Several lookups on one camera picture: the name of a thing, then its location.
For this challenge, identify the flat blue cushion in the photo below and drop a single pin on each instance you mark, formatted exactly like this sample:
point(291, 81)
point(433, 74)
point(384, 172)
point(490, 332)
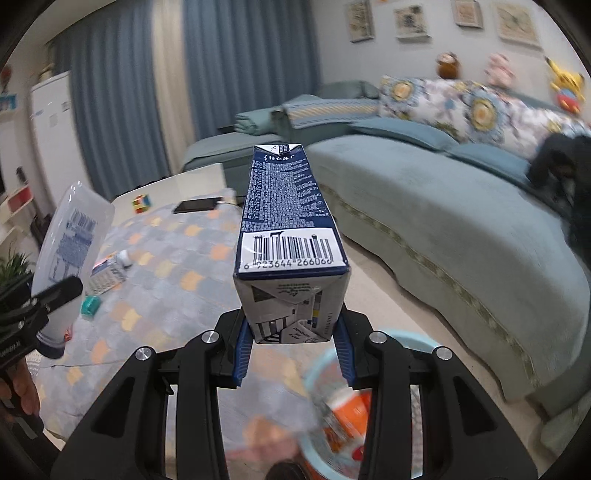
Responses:
point(494, 161)
point(401, 134)

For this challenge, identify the pink plush toy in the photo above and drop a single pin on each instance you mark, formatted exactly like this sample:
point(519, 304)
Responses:
point(500, 70)

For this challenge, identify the green potted plant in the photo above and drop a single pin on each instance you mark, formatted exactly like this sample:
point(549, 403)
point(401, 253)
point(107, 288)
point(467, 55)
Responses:
point(14, 272)

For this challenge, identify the colourful puzzle cube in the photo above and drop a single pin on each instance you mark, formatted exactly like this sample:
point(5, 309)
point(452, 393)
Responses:
point(141, 203)

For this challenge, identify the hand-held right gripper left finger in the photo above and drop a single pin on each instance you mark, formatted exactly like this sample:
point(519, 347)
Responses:
point(242, 353)

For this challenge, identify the white shelf unit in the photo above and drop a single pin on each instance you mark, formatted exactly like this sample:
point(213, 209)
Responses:
point(18, 198)

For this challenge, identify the small white cap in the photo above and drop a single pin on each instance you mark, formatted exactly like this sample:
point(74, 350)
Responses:
point(124, 258)

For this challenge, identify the blue curtain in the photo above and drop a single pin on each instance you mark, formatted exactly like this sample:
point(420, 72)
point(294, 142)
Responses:
point(249, 64)
point(120, 92)

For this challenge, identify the blue white milk carton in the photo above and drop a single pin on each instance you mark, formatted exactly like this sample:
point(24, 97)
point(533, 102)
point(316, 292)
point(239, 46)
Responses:
point(286, 207)

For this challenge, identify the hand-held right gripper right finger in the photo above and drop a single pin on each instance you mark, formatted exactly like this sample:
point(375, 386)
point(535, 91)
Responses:
point(344, 355)

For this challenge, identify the striped teal throw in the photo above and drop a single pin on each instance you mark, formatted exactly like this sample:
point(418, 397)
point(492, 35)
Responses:
point(323, 113)

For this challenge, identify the grey orange patterned tablecloth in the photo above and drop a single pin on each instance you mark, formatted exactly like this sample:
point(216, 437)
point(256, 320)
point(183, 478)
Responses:
point(184, 277)

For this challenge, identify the plain teal cushion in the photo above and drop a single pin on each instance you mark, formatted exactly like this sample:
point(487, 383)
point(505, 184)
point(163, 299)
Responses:
point(351, 89)

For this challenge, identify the yellow plush toy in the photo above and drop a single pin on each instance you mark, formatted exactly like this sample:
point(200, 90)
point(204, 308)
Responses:
point(565, 85)

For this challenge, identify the brown plush toy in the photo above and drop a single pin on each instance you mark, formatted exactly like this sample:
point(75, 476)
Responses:
point(449, 66)

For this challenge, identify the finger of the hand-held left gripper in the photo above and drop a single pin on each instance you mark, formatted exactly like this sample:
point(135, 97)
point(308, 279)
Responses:
point(57, 291)

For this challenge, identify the white tall cabinet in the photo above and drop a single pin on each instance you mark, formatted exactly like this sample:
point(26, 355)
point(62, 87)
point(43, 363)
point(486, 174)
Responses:
point(55, 138)

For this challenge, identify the white coffee table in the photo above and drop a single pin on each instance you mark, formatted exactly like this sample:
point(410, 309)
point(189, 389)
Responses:
point(184, 182)

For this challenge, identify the cream curtain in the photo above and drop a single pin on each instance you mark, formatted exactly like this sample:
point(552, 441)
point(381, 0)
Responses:
point(171, 83)

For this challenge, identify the person's left hand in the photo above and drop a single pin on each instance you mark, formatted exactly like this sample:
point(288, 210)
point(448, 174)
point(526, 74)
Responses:
point(27, 390)

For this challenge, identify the teal bottle cap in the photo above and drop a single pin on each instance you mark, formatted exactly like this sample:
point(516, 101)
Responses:
point(91, 307)

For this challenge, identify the square grey picture frame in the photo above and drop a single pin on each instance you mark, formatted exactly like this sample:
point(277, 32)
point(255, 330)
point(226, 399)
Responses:
point(410, 21)

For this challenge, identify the black jacket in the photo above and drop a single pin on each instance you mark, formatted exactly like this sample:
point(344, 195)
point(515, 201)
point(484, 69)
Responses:
point(563, 161)

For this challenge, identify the folded teal blanket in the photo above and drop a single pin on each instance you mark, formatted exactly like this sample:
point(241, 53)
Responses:
point(256, 122)

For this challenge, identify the butterfly picture frame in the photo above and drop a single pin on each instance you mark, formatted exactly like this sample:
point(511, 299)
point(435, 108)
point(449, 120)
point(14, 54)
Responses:
point(517, 23)

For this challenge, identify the light blue laundry basket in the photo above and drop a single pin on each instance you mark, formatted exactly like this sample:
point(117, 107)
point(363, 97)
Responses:
point(308, 415)

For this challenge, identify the orange snack packet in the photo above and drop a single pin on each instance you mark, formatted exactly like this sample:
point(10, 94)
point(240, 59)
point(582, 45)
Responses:
point(351, 410)

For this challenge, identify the teal fabric sofa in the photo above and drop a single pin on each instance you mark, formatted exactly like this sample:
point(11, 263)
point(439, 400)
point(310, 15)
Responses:
point(415, 207)

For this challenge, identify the black phone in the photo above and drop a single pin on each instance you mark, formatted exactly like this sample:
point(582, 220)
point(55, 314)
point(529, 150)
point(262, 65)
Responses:
point(197, 205)

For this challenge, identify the floral cushion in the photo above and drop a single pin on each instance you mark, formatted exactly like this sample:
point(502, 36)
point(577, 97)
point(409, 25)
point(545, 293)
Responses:
point(415, 104)
point(508, 120)

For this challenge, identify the square pink-print picture frame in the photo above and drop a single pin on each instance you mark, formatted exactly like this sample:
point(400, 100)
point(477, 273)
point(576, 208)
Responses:
point(467, 13)

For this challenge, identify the tall picture frame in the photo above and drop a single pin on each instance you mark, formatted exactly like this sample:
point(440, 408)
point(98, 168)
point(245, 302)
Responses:
point(359, 21)

